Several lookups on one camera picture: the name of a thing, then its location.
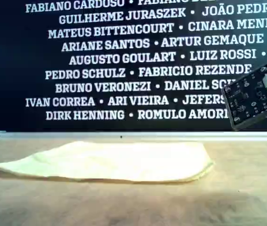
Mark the yellow terry cloth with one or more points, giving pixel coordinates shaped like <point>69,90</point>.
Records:
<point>112,162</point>

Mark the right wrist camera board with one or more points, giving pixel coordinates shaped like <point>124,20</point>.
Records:
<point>248,99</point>

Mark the aluminium frame rail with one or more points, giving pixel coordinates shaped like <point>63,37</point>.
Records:
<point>147,135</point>

